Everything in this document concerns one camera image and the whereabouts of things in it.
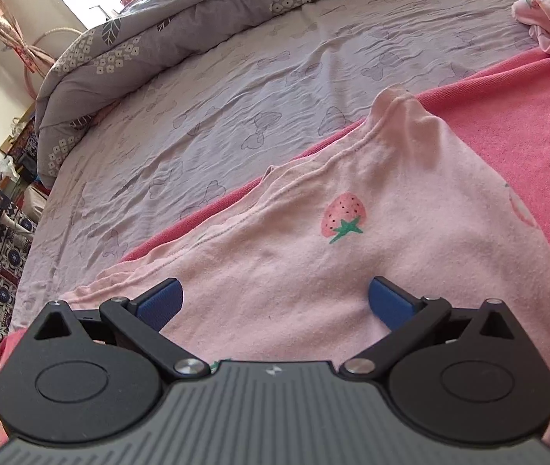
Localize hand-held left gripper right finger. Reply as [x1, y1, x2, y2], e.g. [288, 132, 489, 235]
[341, 276, 528, 379]

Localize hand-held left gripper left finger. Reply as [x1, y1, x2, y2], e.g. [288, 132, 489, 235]
[34, 277, 210, 379]

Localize pink strawberry print pants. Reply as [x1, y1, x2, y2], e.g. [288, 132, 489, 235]
[57, 84, 550, 456]

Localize dark printed box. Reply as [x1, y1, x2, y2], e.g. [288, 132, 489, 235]
[10, 121, 39, 157]

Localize pink towel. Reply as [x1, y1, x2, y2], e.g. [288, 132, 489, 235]
[0, 51, 550, 374]

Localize lilac bow print bed sheet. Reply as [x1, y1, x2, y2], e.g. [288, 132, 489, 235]
[10, 0, 550, 330]

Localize grey floral quilt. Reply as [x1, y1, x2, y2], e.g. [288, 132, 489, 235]
[35, 0, 498, 189]

